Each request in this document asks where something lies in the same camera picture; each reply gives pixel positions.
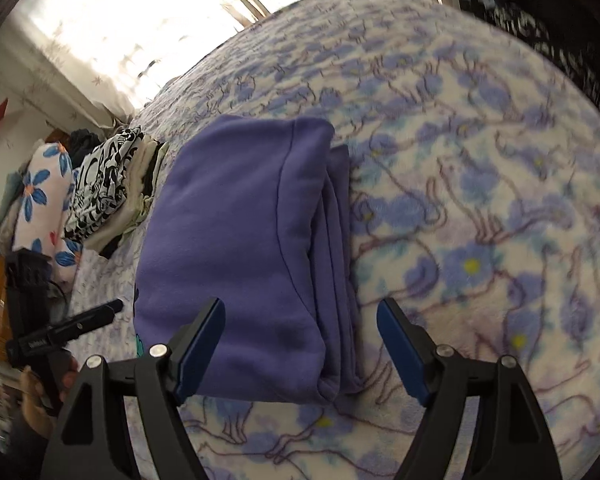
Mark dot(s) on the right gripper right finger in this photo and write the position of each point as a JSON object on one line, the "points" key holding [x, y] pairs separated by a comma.
{"points": [[511, 438]]}

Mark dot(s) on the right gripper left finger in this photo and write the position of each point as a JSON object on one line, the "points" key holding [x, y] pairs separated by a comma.
{"points": [[92, 439]]}

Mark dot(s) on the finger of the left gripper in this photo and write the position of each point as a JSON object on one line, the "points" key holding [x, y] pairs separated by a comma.
{"points": [[96, 318]]}

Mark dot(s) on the purple zip hoodie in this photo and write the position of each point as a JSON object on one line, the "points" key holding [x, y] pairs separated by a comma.
{"points": [[255, 213]]}

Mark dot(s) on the person's left hand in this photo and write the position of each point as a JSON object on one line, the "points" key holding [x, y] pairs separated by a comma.
{"points": [[33, 392]]}

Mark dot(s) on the white blue flower pillow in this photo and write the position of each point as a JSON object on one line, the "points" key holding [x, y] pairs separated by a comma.
{"points": [[45, 208]]}

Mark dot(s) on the black white patterned folded garment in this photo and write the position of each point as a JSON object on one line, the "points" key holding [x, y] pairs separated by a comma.
{"points": [[100, 187]]}

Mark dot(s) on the cream folded garment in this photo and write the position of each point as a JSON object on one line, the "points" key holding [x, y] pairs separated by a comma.
{"points": [[140, 186]]}

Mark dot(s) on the blue floral bed blanket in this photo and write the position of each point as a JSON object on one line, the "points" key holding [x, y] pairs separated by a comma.
{"points": [[475, 203]]}

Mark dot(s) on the white sheer curtain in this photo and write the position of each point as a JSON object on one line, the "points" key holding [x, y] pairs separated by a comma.
{"points": [[110, 57]]}

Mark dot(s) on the black bag beside bed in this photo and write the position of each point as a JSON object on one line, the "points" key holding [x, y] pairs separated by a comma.
{"points": [[576, 56]]}

